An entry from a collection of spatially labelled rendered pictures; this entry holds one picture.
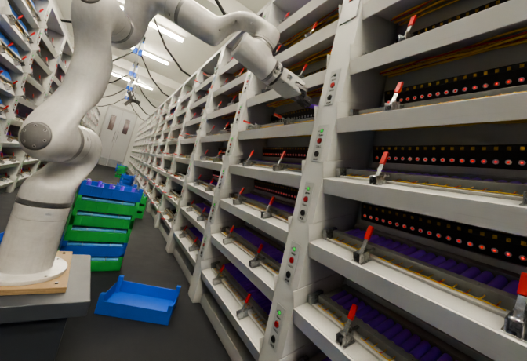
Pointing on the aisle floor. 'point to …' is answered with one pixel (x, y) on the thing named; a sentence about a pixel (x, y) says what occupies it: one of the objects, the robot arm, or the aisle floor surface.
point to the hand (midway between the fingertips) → (304, 100)
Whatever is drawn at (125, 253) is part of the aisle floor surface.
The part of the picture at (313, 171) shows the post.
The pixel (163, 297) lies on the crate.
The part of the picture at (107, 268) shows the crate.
